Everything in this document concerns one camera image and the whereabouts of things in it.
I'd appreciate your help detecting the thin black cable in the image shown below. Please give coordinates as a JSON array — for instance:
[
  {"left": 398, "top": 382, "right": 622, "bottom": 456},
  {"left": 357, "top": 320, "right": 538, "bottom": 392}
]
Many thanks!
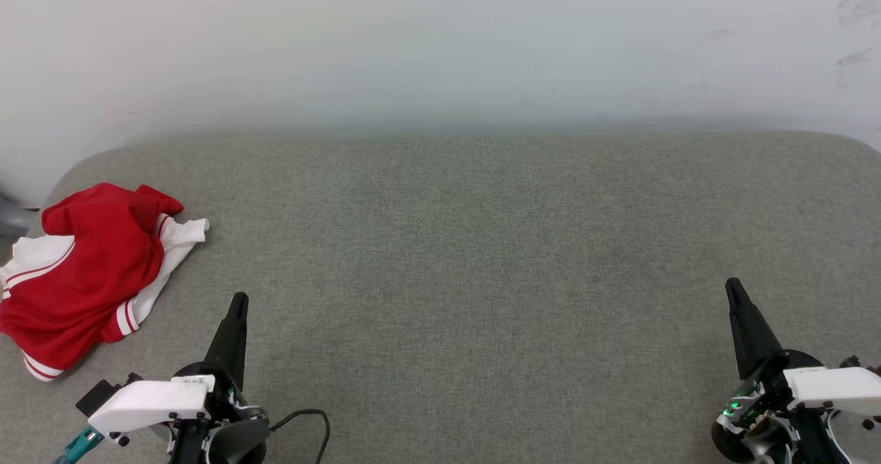
[{"left": 269, "top": 409, "right": 332, "bottom": 464}]

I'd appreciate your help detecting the grey fabric sofa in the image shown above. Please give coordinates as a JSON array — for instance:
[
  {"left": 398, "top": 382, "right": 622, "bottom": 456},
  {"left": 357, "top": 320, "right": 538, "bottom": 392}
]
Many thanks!
[{"left": 0, "top": 130, "right": 881, "bottom": 464}]

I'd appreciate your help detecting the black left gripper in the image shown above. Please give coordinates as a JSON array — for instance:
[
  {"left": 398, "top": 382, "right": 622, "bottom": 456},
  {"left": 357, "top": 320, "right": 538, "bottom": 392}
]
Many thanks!
[{"left": 172, "top": 292, "right": 270, "bottom": 424}]

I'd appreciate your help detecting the grey metal pipe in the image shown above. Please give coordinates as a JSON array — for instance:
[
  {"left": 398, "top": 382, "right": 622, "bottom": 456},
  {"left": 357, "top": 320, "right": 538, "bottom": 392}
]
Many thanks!
[{"left": 0, "top": 192, "right": 41, "bottom": 239}]

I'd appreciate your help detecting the teal cable connector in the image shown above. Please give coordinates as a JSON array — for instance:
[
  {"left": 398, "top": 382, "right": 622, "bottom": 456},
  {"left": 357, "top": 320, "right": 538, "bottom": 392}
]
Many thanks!
[{"left": 53, "top": 425, "right": 105, "bottom": 464}]

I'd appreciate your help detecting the red and white garment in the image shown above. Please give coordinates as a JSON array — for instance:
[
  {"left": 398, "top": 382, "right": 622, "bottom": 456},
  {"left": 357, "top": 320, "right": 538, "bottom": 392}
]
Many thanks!
[{"left": 0, "top": 182, "right": 210, "bottom": 383}]

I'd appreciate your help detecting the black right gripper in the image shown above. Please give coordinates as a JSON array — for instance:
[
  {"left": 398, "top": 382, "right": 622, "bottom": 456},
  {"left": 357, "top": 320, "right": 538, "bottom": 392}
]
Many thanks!
[{"left": 714, "top": 277, "right": 825, "bottom": 439}]

